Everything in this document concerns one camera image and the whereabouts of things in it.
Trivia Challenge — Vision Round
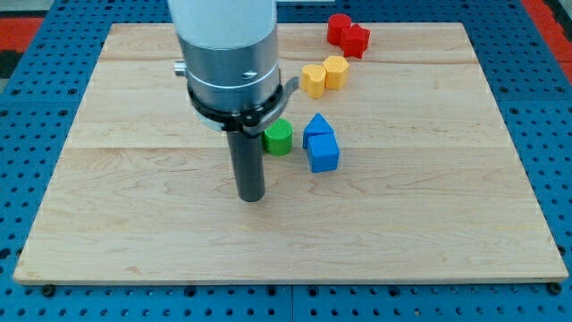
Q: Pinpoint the green cylinder block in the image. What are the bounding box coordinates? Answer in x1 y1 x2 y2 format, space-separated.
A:
263 118 293 157

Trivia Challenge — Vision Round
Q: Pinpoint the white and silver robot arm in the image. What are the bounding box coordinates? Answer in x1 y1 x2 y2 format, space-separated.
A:
168 0 299 137

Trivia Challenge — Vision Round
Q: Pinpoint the light wooden board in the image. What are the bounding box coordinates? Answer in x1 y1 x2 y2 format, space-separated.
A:
13 22 568 285

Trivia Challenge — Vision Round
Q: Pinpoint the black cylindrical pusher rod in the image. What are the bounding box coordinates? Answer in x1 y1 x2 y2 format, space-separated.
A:
227 132 265 202

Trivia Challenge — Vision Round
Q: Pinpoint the yellow heart block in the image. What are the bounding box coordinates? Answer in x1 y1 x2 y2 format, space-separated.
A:
300 64 326 99

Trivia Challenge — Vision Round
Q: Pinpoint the red cylinder block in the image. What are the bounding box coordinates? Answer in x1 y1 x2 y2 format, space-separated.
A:
326 13 352 46

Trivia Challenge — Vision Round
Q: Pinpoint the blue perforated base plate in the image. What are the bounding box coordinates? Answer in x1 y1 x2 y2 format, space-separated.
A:
1 1 571 321

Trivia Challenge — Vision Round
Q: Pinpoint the blue triangular block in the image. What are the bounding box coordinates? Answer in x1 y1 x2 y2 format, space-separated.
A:
302 113 334 149

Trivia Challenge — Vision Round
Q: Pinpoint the red star block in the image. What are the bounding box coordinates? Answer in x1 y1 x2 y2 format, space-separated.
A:
340 23 371 58

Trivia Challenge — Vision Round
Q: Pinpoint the yellow hexagon block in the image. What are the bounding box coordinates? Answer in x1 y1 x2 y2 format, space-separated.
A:
323 55 349 89

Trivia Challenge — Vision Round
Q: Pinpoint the blue cube block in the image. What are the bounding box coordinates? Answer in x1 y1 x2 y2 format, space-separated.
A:
307 133 340 173

